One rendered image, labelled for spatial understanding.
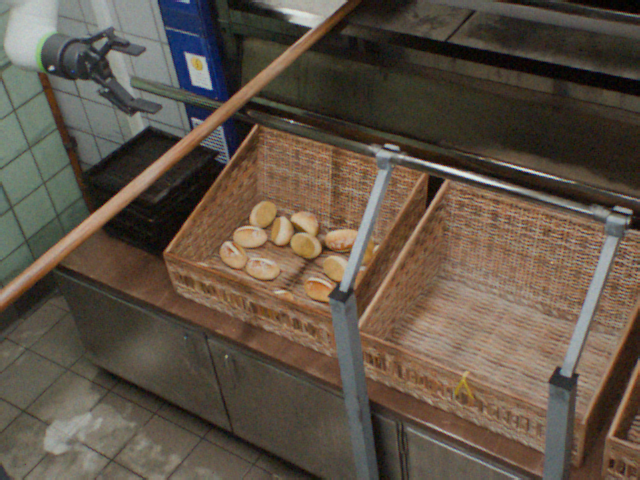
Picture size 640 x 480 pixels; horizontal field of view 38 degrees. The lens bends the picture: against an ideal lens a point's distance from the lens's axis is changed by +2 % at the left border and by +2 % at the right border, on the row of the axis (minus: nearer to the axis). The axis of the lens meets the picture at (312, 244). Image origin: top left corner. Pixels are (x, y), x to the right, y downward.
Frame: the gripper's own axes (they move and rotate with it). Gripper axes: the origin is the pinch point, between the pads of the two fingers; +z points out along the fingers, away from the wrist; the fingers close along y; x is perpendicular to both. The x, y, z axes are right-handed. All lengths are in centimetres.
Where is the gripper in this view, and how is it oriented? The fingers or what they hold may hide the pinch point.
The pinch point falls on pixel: (146, 80)
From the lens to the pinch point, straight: 195.7
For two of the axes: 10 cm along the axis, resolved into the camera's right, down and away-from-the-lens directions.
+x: -5.6, 6.0, -5.7
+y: 1.2, 7.4, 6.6
